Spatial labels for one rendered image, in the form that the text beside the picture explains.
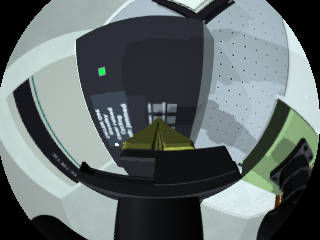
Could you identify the white thermal cycler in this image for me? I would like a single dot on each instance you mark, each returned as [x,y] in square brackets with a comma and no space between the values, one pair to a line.
[130,72]

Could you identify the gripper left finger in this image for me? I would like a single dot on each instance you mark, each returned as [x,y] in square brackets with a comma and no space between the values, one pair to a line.
[145,139]

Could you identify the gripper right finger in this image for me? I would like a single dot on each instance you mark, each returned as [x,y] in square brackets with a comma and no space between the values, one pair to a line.
[172,139]

